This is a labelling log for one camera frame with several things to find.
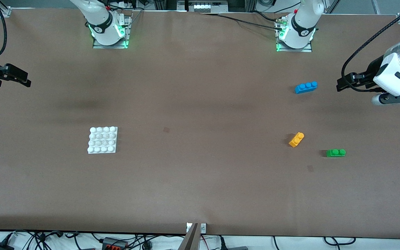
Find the yellow two-stud block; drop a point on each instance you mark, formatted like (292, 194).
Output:
(296, 140)

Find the white power strip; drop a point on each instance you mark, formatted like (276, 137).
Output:
(203, 7)

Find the small metal edge bracket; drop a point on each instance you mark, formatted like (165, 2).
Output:
(203, 228)

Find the aluminium frame profile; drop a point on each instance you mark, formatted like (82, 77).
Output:
(165, 4)

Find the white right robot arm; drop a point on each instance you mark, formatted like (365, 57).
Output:
(102, 24)

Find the black power adapter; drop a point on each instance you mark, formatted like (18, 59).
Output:
(0, 246)

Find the black power plug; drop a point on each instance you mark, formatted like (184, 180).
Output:
(234, 248)

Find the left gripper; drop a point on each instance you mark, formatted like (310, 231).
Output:
(372, 71)

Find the black adapter with orange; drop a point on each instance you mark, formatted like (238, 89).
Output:
(115, 244)

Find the blue three-stud block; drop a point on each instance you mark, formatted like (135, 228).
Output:
(306, 88)

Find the grey camera post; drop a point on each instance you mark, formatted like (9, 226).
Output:
(190, 241)

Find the green two-stud block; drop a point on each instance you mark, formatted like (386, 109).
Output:
(335, 153)

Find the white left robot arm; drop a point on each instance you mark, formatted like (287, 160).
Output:
(300, 24)

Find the white studded base plate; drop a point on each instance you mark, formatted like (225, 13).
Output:
(102, 140)

